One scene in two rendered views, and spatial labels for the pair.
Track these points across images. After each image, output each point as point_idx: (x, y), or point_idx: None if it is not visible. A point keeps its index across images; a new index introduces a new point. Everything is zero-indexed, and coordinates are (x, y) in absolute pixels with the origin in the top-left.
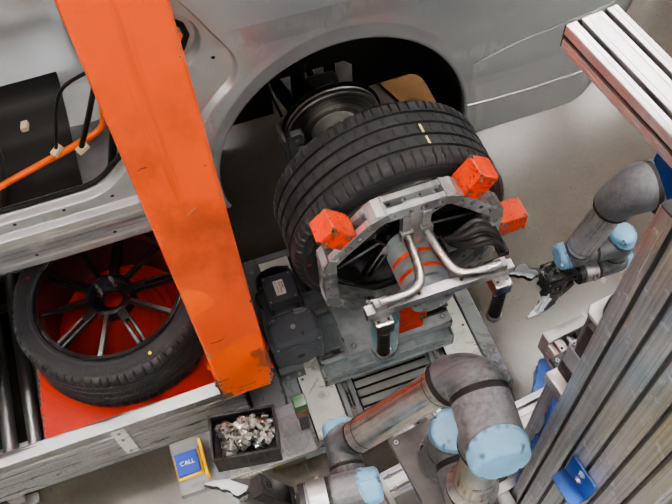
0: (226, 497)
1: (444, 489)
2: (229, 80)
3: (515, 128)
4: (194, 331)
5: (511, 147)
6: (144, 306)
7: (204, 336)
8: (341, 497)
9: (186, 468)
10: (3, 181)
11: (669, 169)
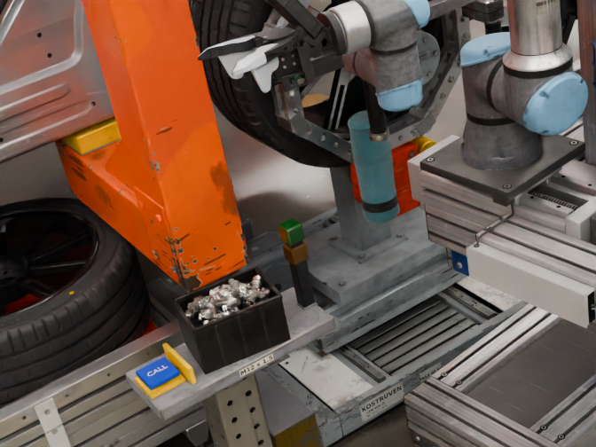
0: None
1: (506, 91)
2: None
3: (456, 119)
4: (126, 271)
5: (458, 132)
6: (51, 269)
7: (147, 113)
8: (376, 2)
9: (158, 375)
10: None
11: None
